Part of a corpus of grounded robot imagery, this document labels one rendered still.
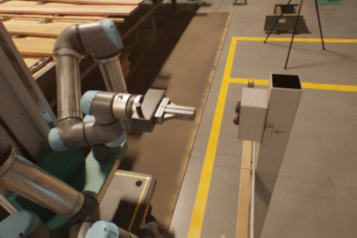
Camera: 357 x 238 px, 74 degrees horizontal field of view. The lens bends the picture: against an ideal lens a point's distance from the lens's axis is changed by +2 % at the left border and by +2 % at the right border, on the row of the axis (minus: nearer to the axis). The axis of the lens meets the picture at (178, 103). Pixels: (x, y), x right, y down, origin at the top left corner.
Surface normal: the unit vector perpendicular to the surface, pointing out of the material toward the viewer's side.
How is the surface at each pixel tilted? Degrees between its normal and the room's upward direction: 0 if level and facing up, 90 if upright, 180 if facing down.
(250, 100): 0
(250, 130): 90
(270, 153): 90
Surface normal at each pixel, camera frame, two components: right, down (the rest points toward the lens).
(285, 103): -0.26, 0.62
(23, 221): -0.11, -0.85
